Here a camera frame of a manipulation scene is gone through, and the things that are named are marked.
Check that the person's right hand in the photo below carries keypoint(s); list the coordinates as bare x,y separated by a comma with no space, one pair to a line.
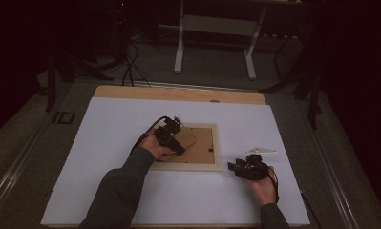
263,191

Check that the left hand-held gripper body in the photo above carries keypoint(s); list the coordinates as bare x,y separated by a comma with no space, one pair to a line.
165,133

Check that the black floor bracket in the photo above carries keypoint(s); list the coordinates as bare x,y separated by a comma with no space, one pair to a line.
64,117

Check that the wooden table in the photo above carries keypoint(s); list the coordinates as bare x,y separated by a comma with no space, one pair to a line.
178,93

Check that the white metal desk frame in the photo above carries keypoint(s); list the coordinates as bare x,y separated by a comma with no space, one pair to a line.
216,25

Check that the black stand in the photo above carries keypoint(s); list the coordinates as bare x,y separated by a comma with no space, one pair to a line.
52,82
313,95

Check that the wooden picture frame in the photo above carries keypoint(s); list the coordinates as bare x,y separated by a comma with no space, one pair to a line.
204,149

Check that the white table mat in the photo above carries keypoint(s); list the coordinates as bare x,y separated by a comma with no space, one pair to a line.
115,133

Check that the metal floor rail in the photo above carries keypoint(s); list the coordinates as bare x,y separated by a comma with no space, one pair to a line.
334,171
16,168

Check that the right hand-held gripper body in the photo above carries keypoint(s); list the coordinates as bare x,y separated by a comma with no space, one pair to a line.
253,168

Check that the person's left hand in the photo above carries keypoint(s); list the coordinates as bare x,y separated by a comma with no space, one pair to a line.
153,148

